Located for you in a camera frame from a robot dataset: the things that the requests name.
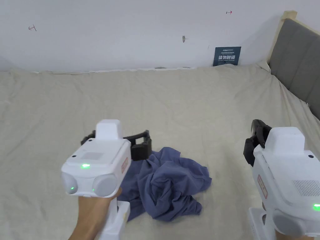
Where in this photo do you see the person's left forearm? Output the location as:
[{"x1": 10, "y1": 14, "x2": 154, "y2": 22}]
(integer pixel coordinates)
[{"x1": 66, "y1": 223, "x2": 100, "y2": 240}]

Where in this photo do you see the dark blue shirt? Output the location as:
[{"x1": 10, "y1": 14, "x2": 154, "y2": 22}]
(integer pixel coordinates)
[{"x1": 117, "y1": 147, "x2": 213, "y2": 222}]

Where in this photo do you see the bed with beige sheet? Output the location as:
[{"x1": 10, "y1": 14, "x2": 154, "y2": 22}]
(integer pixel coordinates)
[{"x1": 0, "y1": 60, "x2": 320, "y2": 240}]

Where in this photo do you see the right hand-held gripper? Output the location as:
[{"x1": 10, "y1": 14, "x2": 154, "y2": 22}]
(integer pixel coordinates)
[{"x1": 243, "y1": 119, "x2": 320, "y2": 240}]

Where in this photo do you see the person's left hand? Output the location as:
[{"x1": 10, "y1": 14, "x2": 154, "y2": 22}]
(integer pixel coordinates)
[{"x1": 74, "y1": 187, "x2": 123, "y2": 229}]

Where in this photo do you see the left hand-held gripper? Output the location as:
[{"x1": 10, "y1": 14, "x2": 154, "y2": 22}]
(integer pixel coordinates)
[{"x1": 61, "y1": 119, "x2": 153, "y2": 240}]

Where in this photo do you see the dark blue wall sign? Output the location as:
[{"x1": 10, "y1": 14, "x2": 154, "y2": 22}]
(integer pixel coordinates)
[{"x1": 213, "y1": 46, "x2": 242, "y2": 67}]

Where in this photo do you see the grey padded headboard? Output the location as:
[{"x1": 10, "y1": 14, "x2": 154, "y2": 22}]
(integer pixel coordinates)
[{"x1": 266, "y1": 10, "x2": 320, "y2": 118}]

